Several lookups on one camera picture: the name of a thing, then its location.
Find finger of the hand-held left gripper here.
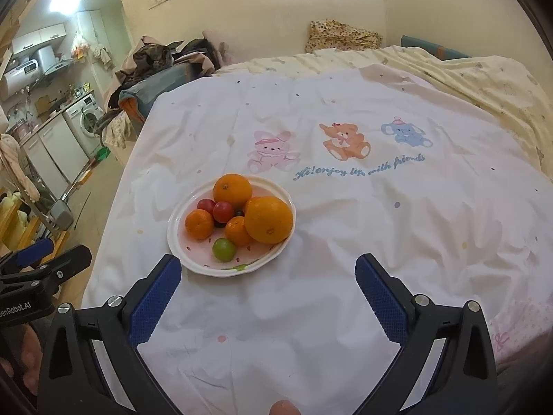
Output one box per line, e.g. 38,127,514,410
0,239,53,272
0,245,92,295

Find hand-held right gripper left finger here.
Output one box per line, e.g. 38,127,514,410
37,254,182,415

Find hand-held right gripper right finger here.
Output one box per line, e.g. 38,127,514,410
352,253,499,415

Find pink speckled plate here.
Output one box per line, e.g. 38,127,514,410
167,176,297,275

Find green cherry tomato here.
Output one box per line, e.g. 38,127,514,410
212,238,236,262

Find small orange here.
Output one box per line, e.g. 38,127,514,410
185,209,215,241
225,216,253,246

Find medium orange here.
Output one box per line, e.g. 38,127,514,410
213,173,253,206

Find large orange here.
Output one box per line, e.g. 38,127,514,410
244,196,294,245

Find person's left hand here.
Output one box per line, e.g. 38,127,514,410
0,324,44,396

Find person's right hand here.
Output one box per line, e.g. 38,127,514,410
270,400,301,415

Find grey dustpan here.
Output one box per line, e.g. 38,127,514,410
47,201,74,232

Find white printed blanket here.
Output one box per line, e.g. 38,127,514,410
82,63,541,415

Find white floor cabinet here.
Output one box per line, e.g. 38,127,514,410
21,112,89,184

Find pink patterned cloth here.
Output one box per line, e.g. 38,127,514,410
488,298,545,368

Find floral cloth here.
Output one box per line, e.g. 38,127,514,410
106,114,139,150

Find white washing machine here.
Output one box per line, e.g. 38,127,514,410
63,92,106,158

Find white water heater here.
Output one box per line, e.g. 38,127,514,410
2,58,41,100

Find folded grey-teal quilt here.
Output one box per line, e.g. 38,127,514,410
119,63,212,124

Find pile of clothes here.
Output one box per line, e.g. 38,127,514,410
104,30,234,96

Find tall white cabinet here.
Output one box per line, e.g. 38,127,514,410
75,9,109,48

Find pale yellow bedsheet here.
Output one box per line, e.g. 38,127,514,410
212,45,553,169

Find teal pillow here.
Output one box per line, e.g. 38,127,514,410
400,35,471,61

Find leopard print pillow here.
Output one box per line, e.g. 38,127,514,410
306,19,383,55

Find white wall cabinets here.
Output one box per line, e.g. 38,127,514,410
11,21,67,55

